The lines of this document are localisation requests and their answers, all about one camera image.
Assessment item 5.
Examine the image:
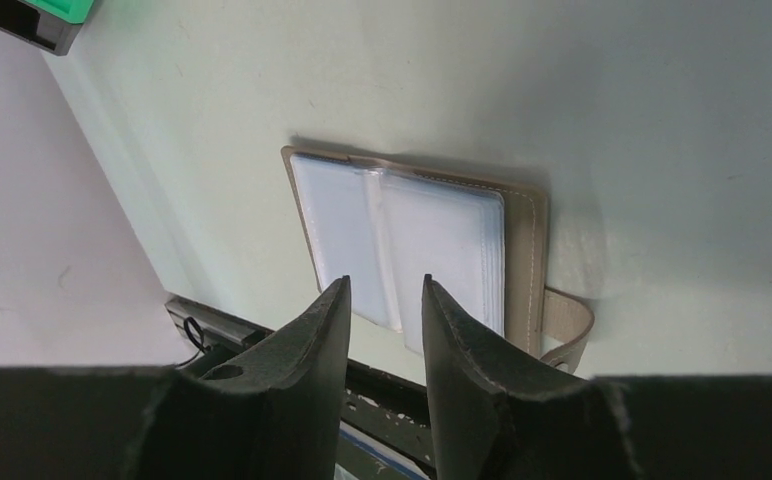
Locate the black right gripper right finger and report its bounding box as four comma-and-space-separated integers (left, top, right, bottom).
422, 276, 772, 479

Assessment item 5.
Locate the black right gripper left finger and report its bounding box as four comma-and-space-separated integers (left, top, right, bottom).
0, 277, 351, 479

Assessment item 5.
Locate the beige leather card holder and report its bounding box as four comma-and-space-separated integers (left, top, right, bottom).
281, 146, 594, 372

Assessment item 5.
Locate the green plastic bin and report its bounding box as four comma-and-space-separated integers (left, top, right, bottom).
24, 0, 95, 25

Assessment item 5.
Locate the black plastic bin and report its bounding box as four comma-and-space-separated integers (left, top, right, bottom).
0, 0, 86, 56

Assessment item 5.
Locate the aluminium frame rail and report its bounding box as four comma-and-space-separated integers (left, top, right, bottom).
165, 296, 274, 354

